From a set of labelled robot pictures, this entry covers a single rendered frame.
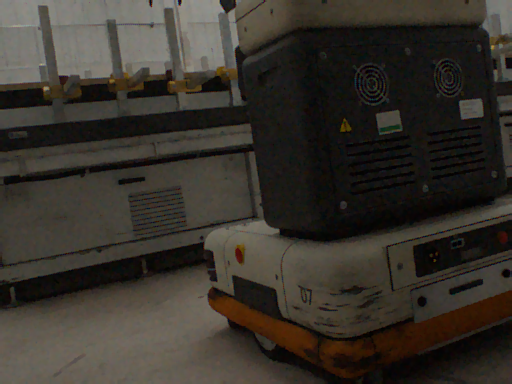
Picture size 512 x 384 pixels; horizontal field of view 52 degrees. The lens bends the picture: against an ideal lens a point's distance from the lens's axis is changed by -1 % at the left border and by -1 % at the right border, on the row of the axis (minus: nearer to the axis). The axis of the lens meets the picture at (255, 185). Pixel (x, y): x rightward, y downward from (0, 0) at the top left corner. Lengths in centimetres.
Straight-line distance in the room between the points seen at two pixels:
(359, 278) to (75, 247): 166
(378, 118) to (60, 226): 165
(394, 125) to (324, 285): 37
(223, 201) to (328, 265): 168
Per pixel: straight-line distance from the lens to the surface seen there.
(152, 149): 226
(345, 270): 96
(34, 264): 239
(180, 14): 346
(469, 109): 128
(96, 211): 244
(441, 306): 111
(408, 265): 103
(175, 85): 229
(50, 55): 222
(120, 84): 223
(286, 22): 105
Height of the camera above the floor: 46
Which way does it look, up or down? 3 degrees down
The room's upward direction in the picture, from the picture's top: 8 degrees counter-clockwise
